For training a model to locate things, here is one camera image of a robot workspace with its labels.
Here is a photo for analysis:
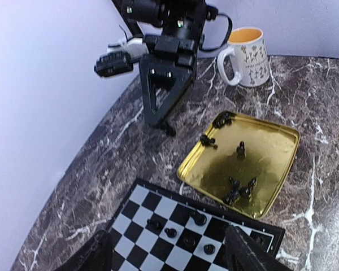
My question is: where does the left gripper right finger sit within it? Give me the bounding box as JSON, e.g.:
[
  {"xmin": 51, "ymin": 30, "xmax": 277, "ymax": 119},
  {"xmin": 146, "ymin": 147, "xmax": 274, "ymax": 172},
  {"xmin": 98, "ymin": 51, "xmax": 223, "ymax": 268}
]
[{"xmin": 225, "ymin": 225, "xmax": 291, "ymax": 271}]

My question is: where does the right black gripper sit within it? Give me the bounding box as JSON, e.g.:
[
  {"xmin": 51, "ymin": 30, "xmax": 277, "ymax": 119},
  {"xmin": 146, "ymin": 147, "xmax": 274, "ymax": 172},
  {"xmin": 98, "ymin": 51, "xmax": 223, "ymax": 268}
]
[{"xmin": 139, "ymin": 34, "xmax": 198, "ymax": 128}]

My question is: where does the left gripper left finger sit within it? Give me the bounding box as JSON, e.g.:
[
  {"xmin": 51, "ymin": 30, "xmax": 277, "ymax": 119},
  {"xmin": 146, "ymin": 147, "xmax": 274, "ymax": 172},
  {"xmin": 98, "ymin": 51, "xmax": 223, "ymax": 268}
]
[{"xmin": 55, "ymin": 230, "xmax": 113, "ymax": 271}]

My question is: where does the black white chess board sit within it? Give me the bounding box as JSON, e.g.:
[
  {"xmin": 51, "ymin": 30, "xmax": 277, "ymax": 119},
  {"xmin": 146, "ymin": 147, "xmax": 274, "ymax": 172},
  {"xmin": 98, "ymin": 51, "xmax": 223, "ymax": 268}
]
[{"xmin": 107, "ymin": 178, "xmax": 285, "ymax": 270}]

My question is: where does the gold metal tray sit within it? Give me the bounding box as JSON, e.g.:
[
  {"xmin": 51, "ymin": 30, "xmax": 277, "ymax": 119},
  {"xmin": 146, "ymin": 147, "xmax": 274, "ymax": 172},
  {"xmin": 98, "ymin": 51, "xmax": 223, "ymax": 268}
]
[{"xmin": 177, "ymin": 112, "xmax": 300, "ymax": 220}]

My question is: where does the black chess piece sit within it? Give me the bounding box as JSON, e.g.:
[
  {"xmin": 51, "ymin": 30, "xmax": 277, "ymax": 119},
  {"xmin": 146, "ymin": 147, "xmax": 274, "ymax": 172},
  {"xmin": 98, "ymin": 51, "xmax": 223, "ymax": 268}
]
[{"xmin": 190, "ymin": 210, "xmax": 207, "ymax": 226}]

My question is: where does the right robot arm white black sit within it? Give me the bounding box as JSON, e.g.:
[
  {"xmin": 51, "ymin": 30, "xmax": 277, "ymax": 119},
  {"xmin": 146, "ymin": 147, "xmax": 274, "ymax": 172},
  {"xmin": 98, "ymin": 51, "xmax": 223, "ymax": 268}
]
[{"xmin": 121, "ymin": 1, "xmax": 233, "ymax": 136}]

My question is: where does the black king piece lying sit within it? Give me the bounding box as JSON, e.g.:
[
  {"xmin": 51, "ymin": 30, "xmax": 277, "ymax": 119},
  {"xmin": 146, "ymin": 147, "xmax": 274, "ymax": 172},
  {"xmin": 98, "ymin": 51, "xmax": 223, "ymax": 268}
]
[{"xmin": 212, "ymin": 111, "xmax": 232, "ymax": 129}]

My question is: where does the black rook piece lying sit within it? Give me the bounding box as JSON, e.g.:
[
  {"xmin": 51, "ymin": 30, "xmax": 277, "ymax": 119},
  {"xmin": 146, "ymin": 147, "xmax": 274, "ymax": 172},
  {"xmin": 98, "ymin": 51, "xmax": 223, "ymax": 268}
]
[{"xmin": 199, "ymin": 134, "xmax": 218, "ymax": 149}]

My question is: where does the yellow inside cactus mug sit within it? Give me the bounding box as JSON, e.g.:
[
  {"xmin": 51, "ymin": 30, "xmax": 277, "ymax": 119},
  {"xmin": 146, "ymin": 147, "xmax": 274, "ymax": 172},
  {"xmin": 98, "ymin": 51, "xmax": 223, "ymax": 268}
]
[{"xmin": 217, "ymin": 27, "xmax": 270, "ymax": 88}]

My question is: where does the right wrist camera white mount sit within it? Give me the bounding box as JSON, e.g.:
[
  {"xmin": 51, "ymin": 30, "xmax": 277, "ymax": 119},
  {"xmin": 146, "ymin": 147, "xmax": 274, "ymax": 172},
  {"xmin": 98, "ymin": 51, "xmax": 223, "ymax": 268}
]
[{"xmin": 94, "ymin": 37, "xmax": 149, "ymax": 78}]

